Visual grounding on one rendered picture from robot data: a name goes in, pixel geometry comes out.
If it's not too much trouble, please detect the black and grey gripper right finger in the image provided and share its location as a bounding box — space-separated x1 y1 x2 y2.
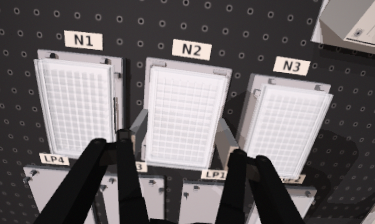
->
214 118 305 224

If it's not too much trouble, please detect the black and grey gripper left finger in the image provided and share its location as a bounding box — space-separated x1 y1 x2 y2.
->
33 109 150 224

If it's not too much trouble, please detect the light grey button panel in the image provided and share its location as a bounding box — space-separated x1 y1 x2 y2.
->
310 0 375 54

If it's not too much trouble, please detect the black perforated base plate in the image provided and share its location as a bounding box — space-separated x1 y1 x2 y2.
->
0 0 375 224

